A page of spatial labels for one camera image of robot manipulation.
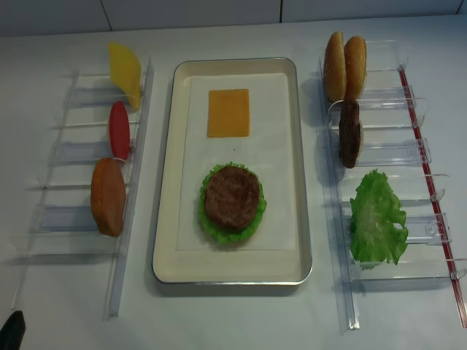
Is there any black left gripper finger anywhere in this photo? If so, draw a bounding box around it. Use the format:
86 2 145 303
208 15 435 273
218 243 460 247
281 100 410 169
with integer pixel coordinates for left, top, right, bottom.
0 311 26 350

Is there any sesame bun half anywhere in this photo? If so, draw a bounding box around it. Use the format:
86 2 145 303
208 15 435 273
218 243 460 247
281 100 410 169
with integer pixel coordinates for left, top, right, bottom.
323 31 347 102
344 36 367 99

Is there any red tomato slice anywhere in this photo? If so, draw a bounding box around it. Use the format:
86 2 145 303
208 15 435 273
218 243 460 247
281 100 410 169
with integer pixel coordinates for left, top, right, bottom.
108 101 130 160

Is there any green lettuce under patty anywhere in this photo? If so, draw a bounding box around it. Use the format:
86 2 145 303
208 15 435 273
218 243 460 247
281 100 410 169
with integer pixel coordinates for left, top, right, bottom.
198 162 267 244

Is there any brown meat patty on lettuce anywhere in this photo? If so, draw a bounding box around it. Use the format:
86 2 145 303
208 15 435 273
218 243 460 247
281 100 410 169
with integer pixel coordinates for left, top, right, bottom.
204 165 260 231

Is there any upright yellow cheese slice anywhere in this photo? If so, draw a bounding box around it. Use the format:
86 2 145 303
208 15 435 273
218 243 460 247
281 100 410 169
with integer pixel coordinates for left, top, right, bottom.
109 42 142 110

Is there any flat orange cheese slice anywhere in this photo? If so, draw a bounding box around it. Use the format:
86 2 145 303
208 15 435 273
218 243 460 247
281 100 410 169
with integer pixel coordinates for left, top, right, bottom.
207 89 250 138

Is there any large green lettuce leaf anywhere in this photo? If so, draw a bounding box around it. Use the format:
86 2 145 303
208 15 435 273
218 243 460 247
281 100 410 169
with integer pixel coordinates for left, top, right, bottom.
350 169 409 264

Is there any upright brown meat patty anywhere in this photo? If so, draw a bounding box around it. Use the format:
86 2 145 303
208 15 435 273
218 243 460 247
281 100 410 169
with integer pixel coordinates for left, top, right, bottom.
339 98 362 168

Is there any clear acrylic rack left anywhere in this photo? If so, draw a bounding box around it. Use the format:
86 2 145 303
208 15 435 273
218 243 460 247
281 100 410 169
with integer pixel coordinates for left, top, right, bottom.
11 61 154 316

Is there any clear acrylic rack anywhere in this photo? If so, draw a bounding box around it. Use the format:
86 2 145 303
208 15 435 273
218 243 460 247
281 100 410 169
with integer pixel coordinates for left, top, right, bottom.
11 61 154 316
317 40 466 331

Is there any white rectangular metal tray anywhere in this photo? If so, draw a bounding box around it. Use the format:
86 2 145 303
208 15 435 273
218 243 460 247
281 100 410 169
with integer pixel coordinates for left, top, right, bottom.
152 58 312 285

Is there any white tray liner paper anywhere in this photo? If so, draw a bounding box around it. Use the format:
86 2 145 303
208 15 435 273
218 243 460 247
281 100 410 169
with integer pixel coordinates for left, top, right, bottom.
177 73 297 251

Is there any clear acrylic rack right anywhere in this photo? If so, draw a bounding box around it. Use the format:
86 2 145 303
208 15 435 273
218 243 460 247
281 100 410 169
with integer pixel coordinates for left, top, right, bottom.
317 40 466 331

